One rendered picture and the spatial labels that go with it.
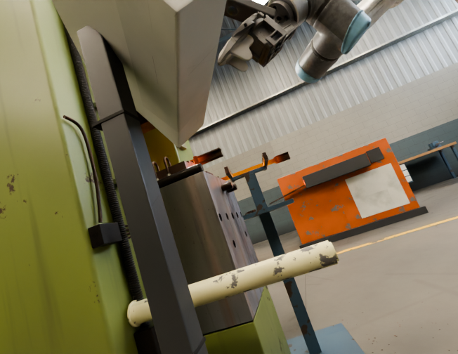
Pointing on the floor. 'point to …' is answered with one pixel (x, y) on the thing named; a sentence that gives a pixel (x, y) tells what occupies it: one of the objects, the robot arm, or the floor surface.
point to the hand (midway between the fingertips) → (219, 57)
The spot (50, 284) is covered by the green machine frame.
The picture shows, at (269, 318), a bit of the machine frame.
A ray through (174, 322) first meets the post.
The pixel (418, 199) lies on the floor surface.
